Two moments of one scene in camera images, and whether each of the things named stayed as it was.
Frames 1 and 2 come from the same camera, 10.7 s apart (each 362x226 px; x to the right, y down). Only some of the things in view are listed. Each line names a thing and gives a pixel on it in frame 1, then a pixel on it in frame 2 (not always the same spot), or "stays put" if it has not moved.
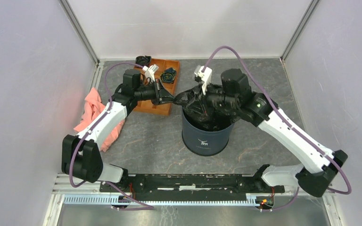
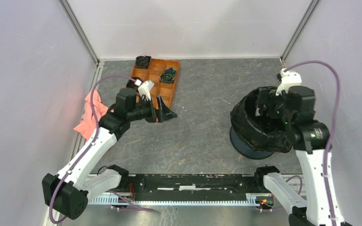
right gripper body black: [217, 98] → [277, 104]
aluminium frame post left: [78, 29] stays put
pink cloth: [94, 106] stays put
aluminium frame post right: [299, 29] stays put
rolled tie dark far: [143, 60] stays put
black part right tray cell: [168, 75] stays put
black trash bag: [199, 115] → [255, 129]
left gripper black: [161, 95] → [163, 114]
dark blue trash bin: [204, 143] → [244, 149]
